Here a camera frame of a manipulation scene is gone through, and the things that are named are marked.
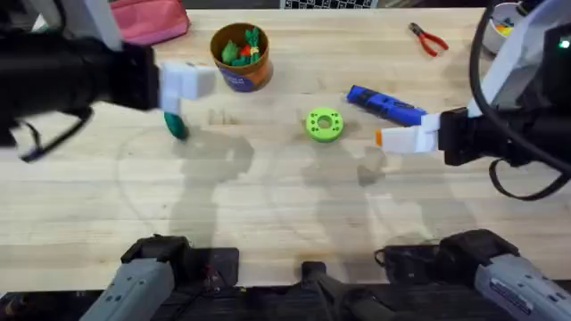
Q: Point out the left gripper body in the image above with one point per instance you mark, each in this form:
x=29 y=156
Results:
x=67 y=76

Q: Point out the white orange right gripper finger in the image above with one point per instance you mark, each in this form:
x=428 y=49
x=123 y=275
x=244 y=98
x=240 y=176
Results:
x=406 y=146
x=408 y=134

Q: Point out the white orange left gripper finger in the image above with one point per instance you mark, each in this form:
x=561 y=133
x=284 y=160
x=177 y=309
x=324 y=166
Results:
x=196 y=80
x=169 y=100

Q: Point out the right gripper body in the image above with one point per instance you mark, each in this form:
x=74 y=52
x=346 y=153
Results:
x=486 y=142

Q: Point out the green toy vegetable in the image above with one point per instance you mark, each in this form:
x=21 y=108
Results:
x=175 y=125

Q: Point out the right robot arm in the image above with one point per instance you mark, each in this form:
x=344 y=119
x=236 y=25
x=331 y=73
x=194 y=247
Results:
x=513 y=285

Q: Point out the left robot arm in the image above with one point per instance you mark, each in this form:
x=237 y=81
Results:
x=134 y=290

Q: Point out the blue electric screwdriver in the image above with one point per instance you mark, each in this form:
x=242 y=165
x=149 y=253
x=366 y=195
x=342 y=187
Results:
x=383 y=106

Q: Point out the brown tub with toys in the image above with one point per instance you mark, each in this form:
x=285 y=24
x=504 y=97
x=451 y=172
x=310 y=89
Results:
x=243 y=78

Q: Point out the pink soft bag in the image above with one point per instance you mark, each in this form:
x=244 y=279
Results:
x=149 y=20

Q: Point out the green disc with holes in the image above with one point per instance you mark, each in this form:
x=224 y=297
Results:
x=314 y=129

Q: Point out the white bowl with small items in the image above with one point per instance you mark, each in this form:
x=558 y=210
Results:
x=497 y=38

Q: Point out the black and white checker board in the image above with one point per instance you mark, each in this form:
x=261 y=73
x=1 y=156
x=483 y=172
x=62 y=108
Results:
x=328 y=3

